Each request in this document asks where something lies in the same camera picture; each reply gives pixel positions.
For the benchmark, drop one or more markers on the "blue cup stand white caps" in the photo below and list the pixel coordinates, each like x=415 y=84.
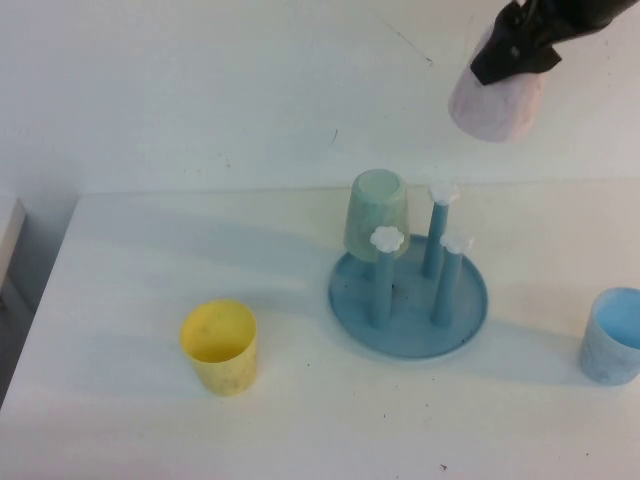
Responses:
x=410 y=340

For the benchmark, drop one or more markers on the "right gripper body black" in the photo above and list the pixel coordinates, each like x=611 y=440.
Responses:
x=580 y=17

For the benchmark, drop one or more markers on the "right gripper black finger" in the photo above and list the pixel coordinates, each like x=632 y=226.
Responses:
x=515 y=55

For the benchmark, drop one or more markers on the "pink plastic cup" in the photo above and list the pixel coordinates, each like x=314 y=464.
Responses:
x=495 y=115

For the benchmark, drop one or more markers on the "beige furniture edge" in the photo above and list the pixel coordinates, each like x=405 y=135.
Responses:
x=11 y=225

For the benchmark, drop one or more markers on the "green plastic cup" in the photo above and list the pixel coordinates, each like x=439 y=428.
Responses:
x=370 y=225

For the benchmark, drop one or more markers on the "blue plastic cup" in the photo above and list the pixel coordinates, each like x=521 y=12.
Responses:
x=605 y=360

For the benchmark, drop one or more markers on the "yellow plastic cup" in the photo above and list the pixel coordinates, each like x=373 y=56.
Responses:
x=225 y=370

